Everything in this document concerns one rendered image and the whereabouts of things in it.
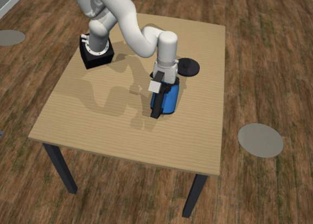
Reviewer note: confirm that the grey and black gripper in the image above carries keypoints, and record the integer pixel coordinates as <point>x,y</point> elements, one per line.
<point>170,76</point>

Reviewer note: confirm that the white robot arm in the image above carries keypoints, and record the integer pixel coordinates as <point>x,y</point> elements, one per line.
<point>106,13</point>

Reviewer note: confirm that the black round disk with center stud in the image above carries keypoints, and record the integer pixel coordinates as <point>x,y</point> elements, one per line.
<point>188,67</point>

